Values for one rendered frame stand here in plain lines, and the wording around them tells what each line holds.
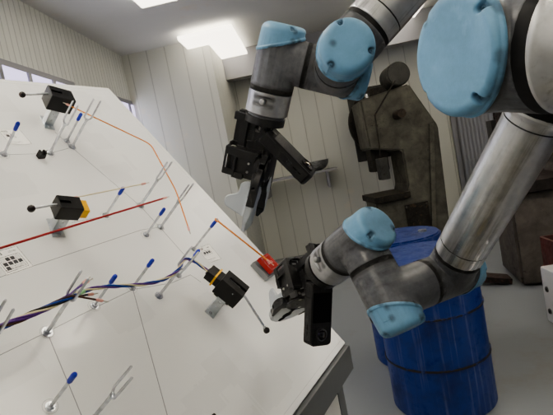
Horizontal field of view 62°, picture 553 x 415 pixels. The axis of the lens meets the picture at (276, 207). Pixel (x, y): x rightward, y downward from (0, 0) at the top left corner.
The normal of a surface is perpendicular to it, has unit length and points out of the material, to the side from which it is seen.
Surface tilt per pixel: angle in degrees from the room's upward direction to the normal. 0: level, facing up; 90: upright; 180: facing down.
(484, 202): 103
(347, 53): 90
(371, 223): 60
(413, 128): 90
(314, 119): 90
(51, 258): 53
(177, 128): 90
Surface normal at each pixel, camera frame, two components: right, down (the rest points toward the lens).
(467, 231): -0.66, 0.44
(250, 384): 0.58, -0.69
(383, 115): 0.05, 0.08
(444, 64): -0.94, 0.18
